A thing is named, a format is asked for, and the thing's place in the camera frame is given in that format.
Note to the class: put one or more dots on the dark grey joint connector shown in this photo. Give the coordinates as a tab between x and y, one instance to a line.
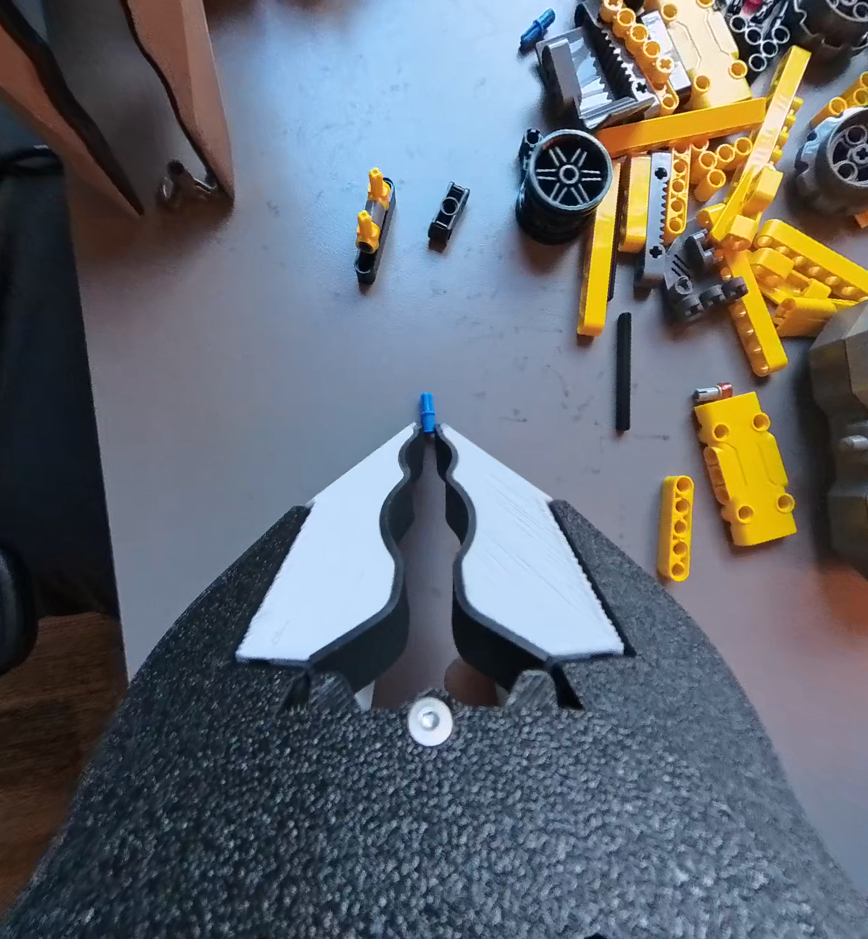
687	293

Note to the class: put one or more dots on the black spoked wheel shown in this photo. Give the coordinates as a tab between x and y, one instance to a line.
567	176

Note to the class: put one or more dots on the black axle rod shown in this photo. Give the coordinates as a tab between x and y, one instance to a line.
624	374

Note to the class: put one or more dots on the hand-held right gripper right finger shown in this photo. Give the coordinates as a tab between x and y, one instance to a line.
529	572

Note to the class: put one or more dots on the short yellow holed beam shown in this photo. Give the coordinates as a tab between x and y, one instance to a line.
676	528

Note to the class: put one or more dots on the grey battery box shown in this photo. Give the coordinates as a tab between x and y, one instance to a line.
859	411

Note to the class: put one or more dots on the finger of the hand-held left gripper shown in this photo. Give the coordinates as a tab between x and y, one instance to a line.
192	88
15	66

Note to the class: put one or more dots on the pile of yellow building pieces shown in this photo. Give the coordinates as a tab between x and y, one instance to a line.
698	125

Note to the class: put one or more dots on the grey desk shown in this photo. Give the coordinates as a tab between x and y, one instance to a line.
258	352

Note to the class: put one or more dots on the black beam with yellow pins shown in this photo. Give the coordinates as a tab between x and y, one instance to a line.
370	268

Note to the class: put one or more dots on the small blue connector pin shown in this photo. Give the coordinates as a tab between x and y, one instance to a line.
426	411

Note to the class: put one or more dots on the grey wheel with knobby tyre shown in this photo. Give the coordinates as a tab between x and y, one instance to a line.
855	158
837	22

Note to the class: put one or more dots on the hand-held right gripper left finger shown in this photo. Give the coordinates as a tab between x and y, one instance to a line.
331	572

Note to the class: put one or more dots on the black angled connector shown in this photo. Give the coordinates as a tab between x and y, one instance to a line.
530	143

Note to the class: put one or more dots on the grey digger bucket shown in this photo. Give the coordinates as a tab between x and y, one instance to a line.
562	70

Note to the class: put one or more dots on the short black holed beam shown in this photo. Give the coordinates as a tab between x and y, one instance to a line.
448	216

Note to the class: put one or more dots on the long yellow holed beam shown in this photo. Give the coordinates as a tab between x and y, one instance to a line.
596	286

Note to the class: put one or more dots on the long blue connector pin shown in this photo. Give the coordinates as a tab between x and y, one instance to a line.
536	29

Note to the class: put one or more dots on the person's leg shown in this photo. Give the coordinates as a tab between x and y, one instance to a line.
30	367

